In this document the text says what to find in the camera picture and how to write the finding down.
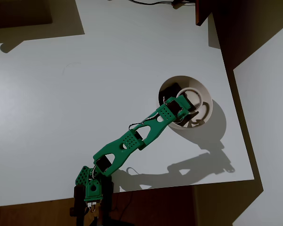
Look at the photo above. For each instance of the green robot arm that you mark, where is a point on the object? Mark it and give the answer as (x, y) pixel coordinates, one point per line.
(122, 150)

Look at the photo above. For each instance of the red-brown wooden board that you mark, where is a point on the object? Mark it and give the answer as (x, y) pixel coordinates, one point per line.
(200, 14)

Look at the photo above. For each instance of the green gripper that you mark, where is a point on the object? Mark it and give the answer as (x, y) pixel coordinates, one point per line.
(188, 107)

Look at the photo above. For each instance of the dark camera device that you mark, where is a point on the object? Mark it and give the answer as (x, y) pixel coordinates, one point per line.
(181, 2)

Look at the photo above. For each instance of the dark box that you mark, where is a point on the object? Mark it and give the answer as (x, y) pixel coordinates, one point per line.
(19, 11)

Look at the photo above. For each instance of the beige bowl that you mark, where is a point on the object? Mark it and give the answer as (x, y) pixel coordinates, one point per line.
(199, 86)

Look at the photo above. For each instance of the black table clamp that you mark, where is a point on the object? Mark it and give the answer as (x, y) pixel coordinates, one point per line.
(79, 202)
(106, 195)

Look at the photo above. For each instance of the beige masking tape roll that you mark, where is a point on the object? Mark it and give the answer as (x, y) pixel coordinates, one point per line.
(191, 88)

